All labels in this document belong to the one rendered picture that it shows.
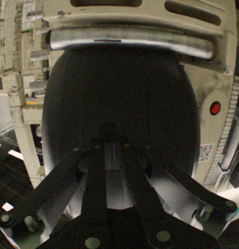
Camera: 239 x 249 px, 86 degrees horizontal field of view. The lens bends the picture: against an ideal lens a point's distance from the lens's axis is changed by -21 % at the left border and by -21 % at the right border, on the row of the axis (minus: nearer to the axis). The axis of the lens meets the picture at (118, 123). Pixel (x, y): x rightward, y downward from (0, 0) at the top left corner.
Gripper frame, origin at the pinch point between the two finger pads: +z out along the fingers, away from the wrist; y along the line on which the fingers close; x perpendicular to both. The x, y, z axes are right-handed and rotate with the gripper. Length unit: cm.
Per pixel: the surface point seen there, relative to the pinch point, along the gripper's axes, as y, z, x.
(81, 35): -4.7, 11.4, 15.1
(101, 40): -1.1, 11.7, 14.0
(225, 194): 73, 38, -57
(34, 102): -367, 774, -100
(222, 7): 23.2, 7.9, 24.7
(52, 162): -9.0, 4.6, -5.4
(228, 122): 40.8, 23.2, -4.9
